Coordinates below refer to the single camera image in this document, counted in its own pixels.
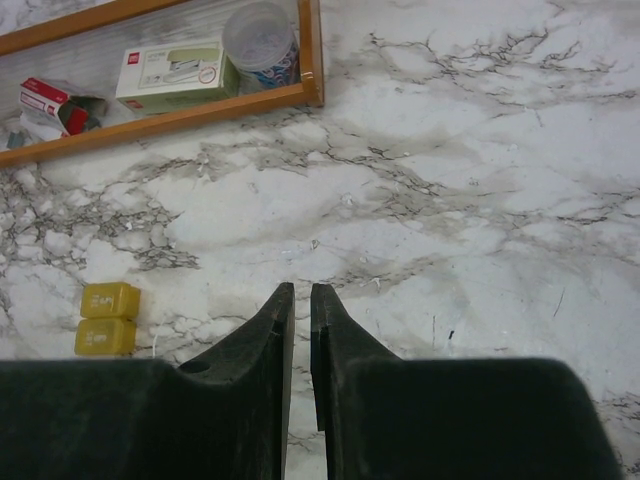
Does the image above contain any yellow weekly pill organizer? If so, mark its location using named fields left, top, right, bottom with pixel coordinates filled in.
left=74, top=282, right=141, bottom=356

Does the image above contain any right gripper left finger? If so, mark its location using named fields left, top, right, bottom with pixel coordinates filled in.
left=1, top=283, right=295, bottom=479

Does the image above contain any red white staples packet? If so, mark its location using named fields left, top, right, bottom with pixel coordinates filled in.
left=6, top=77, right=107, bottom=150

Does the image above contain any wooden three-tier shelf rack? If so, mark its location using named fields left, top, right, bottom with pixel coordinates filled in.
left=1, top=1, right=324, bottom=167

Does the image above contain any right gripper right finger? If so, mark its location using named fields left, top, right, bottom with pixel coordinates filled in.
left=310, top=284, right=622, bottom=479

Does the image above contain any clear round pin jar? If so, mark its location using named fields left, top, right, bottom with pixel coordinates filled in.
left=222, top=1, right=299, bottom=90

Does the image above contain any white green stapler box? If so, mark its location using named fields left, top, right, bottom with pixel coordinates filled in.
left=115, top=38, right=240, bottom=115

